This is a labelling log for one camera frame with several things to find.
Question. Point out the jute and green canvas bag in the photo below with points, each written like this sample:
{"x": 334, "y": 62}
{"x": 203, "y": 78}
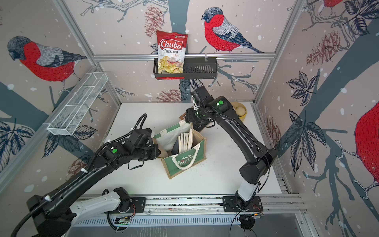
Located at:
{"x": 179, "y": 163}

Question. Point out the red Chuba cassava chips bag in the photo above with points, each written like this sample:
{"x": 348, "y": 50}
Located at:
{"x": 171, "y": 55}

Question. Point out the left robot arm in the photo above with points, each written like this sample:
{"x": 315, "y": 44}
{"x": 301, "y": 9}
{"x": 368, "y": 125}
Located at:
{"x": 52, "y": 214}

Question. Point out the circuit board with wires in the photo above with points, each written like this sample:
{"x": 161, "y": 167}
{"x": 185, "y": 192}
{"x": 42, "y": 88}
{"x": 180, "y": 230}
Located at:
{"x": 124, "y": 221}

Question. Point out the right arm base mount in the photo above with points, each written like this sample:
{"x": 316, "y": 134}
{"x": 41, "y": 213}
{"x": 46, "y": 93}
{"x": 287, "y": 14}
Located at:
{"x": 237, "y": 204}

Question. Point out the white wire mesh shelf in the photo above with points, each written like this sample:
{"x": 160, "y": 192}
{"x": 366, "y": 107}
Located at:
{"x": 80, "y": 101}

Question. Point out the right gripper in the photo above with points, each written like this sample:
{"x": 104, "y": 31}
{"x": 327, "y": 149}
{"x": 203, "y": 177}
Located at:
{"x": 188, "y": 118}

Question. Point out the blue book with barcode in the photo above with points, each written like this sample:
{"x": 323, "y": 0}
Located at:
{"x": 179, "y": 143}

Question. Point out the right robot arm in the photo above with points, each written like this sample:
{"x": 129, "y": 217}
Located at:
{"x": 259, "y": 158}

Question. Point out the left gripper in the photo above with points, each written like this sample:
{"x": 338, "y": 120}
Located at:
{"x": 155, "y": 153}

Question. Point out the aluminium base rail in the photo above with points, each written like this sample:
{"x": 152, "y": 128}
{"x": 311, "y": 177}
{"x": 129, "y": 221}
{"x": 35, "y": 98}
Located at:
{"x": 179, "y": 210}

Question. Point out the black book with gold title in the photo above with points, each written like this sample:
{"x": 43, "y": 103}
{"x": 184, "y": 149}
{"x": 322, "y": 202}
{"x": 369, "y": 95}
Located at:
{"x": 175, "y": 149}

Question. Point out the yellow bowl with buns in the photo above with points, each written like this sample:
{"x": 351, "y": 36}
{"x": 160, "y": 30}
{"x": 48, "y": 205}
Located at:
{"x": 240, "y": 110}

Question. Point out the brown and black book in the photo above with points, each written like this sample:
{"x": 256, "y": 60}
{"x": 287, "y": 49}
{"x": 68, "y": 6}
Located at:
{"x": 201, "y": 126}

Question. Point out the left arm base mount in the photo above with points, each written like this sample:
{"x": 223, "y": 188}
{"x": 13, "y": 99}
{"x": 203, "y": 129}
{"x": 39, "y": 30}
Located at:
{"x": 137, "y": 205}

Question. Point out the black wire basket shelf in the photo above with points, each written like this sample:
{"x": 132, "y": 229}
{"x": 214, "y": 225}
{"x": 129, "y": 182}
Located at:
{"x": 194, "y": 68}

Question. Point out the blue book yellow label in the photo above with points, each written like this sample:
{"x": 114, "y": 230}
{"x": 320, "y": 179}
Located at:
{"x": 186, "y": 137}
{"x": 183, "y": 142}

